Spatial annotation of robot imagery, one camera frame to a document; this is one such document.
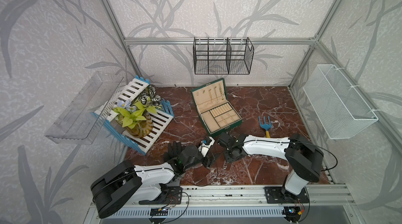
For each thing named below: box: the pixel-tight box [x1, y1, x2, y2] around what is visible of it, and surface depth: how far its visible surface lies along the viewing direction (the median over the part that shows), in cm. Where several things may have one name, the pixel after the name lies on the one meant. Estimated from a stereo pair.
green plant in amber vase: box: [112, 84, 163, 139], surface depth 79 cm
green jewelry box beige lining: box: [190, 77, 243, 137], surface depth 100 cm
